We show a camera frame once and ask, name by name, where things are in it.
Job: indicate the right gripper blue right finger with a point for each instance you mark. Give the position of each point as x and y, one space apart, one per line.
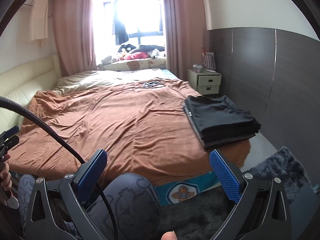
261 208

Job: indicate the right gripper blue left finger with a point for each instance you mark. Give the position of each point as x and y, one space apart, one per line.
50 199

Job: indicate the black garment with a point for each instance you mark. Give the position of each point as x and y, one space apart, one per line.
217 122

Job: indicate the dark clothes hanging at window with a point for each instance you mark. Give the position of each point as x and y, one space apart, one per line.
121 36

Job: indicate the person's left hand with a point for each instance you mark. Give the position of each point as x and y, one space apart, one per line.
6 182

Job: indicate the person's right thumb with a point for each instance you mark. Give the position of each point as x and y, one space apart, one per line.
171 235

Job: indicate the cream padded headboard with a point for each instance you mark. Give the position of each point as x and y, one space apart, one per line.
21 83

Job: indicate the dark grey fluffy rug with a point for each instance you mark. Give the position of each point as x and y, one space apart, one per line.
201 216

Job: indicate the patterned grey trouser leg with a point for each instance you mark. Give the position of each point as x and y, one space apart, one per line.
133 201

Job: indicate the blue patterned bed sheet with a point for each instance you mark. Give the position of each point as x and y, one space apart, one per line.
176 192

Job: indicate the beige quilt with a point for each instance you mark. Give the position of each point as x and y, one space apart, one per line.
91 79

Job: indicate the brown bed blanket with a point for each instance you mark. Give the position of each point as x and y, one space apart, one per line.
143 130

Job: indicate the pink left curtain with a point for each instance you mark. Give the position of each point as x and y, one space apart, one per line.
73 31

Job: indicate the pink curtain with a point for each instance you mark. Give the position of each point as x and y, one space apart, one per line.
186 34
73 31

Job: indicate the white bedside drawer cabinet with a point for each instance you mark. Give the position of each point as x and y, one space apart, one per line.
205 83

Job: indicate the plush toys on windowsill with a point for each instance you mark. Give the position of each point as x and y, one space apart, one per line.
130 52

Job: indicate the striped gift bag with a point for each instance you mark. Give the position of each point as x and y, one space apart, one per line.
208 60

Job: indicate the cream patterned pillow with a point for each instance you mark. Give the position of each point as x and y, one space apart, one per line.
133 65

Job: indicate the pink right curtain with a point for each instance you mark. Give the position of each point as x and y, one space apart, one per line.
186 34

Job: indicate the cream cloth hanging on wall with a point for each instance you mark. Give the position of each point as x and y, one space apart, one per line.
38 26

